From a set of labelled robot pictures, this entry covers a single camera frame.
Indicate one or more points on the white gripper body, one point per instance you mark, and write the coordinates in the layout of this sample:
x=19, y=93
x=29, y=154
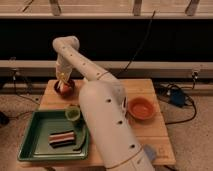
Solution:
x=62, y=77

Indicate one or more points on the yellow banana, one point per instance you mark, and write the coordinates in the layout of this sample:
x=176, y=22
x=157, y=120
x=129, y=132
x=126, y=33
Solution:
x=61, y=86

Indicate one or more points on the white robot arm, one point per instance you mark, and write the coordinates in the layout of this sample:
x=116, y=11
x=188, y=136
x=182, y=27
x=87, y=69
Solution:
x=102, y=100

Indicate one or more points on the dark purple bowl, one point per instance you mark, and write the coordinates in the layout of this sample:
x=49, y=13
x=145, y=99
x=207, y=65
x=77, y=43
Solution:
x=70, y=83

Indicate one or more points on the orange bowl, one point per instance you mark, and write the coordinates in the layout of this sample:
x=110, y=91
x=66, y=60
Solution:
x=141, y=108

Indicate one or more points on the orange fruit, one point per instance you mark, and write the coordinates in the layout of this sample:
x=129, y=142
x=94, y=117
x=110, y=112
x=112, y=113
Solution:
x=66, y=89

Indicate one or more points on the small green cup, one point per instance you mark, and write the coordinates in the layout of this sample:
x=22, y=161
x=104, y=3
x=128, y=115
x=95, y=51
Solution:
x=72, y=113

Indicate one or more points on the dark green vegetable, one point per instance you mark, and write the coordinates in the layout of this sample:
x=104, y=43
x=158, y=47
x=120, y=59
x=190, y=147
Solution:
x=80, y=139

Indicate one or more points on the striped block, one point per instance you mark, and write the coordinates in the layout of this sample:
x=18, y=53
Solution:
x=62, y=139

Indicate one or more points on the blue power adapter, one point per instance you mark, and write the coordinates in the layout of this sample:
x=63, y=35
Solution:
x=177, y=97

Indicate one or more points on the blue sponge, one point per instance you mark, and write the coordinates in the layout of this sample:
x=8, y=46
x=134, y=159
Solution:
x=151, y=153

